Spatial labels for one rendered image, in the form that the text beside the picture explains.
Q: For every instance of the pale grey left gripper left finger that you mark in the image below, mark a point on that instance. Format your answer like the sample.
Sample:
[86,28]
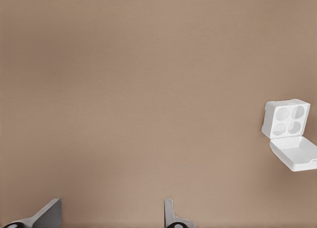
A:
[48,214]

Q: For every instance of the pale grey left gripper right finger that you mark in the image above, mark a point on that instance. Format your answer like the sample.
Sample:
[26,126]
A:
[171,216]

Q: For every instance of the white foam box lid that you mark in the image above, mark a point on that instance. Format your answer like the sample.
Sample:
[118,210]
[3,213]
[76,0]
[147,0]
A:
[296,152]

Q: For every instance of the white foam egg box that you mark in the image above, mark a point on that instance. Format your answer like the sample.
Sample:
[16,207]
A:
[284,120]

